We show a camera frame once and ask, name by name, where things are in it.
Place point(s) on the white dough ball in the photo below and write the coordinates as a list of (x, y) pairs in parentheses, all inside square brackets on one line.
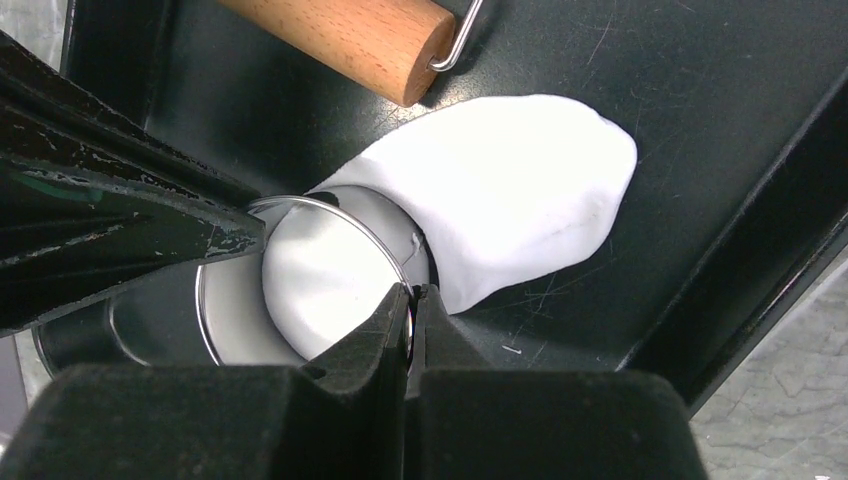
[(505, 189)]

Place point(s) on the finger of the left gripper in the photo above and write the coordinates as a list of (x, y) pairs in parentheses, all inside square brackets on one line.
[(90, 203)]

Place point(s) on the metal ring cutter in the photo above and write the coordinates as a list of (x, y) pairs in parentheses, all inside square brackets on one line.
[(208, 314)]

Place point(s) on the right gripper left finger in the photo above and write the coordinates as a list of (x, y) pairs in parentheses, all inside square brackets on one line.
[(339, 416)]

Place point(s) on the black baking tray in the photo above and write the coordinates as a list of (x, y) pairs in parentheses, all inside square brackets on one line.
[(738, 110)]

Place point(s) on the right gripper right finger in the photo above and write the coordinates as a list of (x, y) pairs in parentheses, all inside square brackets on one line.
[(468, 420)]

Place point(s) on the wooden double-ended dough roller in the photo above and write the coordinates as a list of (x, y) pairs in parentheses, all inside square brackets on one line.
[(393, 48)]

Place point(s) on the cut round dough wrapper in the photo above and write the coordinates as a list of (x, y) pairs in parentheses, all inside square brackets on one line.
[(330, 260)]

